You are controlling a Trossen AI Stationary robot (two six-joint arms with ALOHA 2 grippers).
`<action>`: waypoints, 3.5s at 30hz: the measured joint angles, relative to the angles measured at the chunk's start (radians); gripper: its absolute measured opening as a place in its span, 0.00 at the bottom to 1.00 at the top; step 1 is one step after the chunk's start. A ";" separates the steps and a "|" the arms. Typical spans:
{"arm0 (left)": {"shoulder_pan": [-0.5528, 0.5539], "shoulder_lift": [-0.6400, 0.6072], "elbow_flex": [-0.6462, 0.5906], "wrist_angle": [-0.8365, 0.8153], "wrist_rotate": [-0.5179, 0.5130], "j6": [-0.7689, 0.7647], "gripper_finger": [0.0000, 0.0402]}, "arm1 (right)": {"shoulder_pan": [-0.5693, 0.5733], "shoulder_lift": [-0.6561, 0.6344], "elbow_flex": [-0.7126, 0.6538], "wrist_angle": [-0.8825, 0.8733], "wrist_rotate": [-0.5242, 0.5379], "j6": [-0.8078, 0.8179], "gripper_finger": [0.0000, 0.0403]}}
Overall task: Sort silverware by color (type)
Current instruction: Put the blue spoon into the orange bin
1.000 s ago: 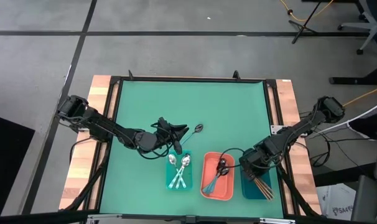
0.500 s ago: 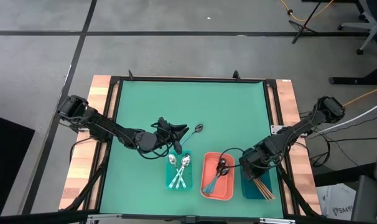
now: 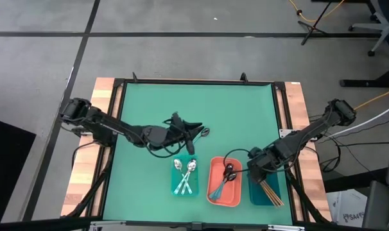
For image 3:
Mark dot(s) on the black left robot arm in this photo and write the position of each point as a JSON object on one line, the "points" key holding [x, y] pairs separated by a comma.
{"points": [[111, 123]]}

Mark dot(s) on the light grey office chair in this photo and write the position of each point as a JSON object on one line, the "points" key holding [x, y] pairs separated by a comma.
{"points": [[385, 30]]}

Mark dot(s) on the teal translucent plastic bin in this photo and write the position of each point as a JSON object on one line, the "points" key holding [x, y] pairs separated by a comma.
{"points": [[196, 183]]}

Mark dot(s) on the white printed cardboard box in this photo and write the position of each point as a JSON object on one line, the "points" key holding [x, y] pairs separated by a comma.
{"points": [[345, 208]]}

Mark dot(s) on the black camera rig beam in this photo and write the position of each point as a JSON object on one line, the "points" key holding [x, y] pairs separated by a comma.
{"points": [[53, 224]]}

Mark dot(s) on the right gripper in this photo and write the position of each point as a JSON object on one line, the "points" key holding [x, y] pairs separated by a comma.
{"points": [[260, 163]]}

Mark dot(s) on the black tripod stand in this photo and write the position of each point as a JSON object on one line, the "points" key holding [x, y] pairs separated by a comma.
{"points": [[311, 28]]}

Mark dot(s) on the silver metal plate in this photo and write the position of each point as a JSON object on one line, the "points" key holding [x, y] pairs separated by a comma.
{"points": [[284, 133]]}

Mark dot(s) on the green table mat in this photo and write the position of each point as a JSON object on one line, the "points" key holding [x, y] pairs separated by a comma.
{"points": [[229, 96]]}

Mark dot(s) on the black desk frame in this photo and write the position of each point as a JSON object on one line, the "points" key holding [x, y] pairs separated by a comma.
{"points": [[355, 83]]}

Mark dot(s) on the black cabinet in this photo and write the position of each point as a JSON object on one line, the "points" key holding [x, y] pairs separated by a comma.
{"points": [[8, 167]]}

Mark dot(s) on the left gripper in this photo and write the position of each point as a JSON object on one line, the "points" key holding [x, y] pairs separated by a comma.
{"points": [[173, 134]]}

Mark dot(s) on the black frame clamp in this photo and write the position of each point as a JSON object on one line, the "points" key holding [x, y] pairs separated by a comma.
{"points": [[244, 77], [135, 77]]}

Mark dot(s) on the black table frame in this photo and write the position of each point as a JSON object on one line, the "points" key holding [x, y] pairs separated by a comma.
{"points": [[199, 81]]}

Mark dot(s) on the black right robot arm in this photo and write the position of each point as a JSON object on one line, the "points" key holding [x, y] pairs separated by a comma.
{"points": [[310, 131]]}

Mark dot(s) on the dark grey plastic case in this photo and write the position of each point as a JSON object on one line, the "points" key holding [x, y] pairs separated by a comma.
{"points": [[380, 205]]}

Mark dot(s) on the orange plastic bin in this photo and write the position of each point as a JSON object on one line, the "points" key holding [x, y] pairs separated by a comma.
{"points": [[233, 195]]}

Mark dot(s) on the blue plastic bin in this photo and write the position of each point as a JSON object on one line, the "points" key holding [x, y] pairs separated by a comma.
{"points": [[255, 195]]}

